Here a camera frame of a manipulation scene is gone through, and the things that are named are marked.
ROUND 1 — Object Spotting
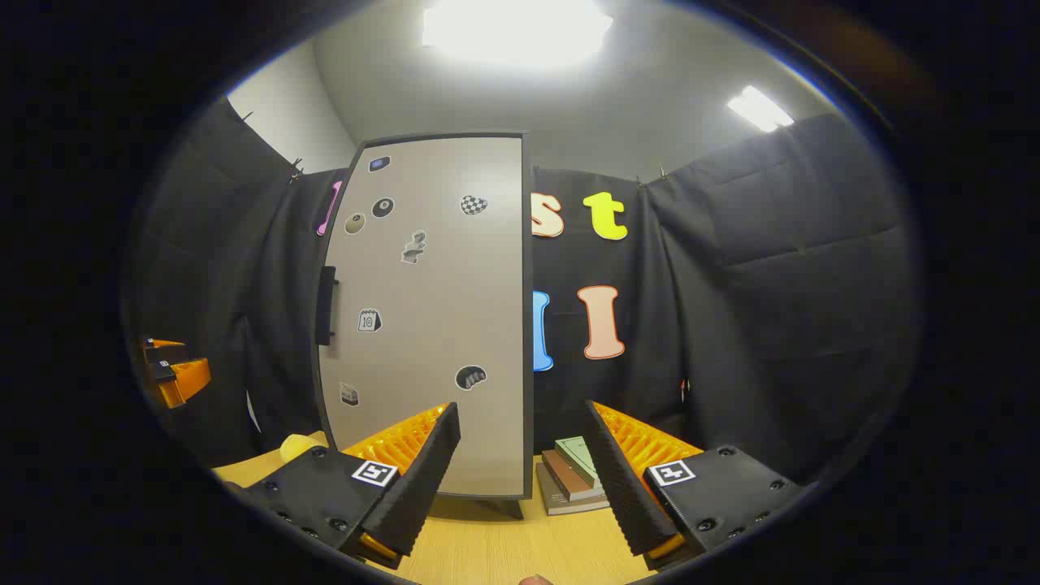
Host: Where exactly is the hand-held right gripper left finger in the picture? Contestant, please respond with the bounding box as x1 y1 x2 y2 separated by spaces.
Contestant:
232 401 462 570

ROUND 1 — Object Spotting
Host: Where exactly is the small ceiling light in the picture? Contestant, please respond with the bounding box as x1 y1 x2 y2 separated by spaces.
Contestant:
726 85 795 133

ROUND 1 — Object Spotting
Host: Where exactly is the large ceiling light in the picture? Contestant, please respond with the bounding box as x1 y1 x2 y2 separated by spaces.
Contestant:
422 0 614 67

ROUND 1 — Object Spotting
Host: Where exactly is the grey-brown book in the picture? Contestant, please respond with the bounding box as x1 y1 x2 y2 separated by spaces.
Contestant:
535 463 611 517

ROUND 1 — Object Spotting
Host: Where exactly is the grey cabinet door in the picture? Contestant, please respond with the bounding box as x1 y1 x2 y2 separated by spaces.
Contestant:
317 136 525 498

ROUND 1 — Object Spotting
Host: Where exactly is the black backdrop cloth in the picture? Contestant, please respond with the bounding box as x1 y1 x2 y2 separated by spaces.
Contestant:
122 97 923 488

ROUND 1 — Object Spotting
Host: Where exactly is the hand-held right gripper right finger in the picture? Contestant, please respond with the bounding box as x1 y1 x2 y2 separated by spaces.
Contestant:
583 398 817 571

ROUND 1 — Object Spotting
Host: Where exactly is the black cabinet door handle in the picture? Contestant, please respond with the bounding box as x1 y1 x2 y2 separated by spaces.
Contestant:
315 266 339 347

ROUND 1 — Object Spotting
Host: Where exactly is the yellow round object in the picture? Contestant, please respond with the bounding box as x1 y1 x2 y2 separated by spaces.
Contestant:
280 435 323 465

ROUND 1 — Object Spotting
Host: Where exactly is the brown book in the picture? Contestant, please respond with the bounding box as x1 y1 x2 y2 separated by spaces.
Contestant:
542 449 607 503

